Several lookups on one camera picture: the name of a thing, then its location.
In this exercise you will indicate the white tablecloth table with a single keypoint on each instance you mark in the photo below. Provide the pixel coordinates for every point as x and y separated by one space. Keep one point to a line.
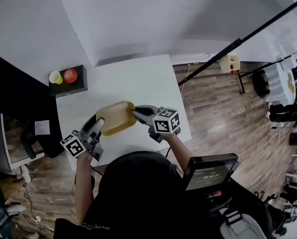
280 83

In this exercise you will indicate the white paper sheet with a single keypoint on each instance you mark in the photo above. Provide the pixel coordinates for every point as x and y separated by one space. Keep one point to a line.
42 127

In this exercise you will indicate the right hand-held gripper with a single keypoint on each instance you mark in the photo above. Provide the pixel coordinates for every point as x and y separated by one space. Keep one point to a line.
167 121

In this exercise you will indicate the black tray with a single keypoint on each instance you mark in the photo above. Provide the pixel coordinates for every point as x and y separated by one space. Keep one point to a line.
73 89

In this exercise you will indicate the white plastic bin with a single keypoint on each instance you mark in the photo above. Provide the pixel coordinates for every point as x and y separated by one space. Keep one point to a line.
229 63

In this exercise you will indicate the person's left forearm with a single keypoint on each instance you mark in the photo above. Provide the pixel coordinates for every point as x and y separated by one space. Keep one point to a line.
84 188

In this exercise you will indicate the red apple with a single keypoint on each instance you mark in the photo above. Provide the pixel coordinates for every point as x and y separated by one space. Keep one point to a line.
70 75

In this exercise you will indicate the yellow paper cup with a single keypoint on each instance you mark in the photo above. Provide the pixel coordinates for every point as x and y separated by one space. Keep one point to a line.
55 77

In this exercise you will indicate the yellow plastic tray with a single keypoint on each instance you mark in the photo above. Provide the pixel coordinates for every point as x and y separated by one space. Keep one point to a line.
116 118

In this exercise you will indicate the black round stool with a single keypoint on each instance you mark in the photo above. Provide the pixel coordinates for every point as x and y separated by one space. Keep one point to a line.
260 83

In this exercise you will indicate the small white power strip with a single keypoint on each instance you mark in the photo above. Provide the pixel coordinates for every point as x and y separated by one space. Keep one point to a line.
281 125
38 219

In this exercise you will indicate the black metal stand frame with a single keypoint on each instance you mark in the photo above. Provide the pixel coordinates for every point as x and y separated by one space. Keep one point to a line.
237 43

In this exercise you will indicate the black screen device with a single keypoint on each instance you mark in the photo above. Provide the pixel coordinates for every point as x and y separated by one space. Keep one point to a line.
210 173

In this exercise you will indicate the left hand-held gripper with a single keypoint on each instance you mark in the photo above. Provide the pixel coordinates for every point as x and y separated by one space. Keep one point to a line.
73 146

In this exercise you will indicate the person's black shirt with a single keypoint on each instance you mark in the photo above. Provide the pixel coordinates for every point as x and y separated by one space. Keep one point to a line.
138 215

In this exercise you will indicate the person's right forearm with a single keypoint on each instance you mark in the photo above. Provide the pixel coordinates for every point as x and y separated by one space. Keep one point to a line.
178 155

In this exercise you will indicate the black office chair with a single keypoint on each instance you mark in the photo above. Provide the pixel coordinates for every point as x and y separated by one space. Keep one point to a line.
19 88

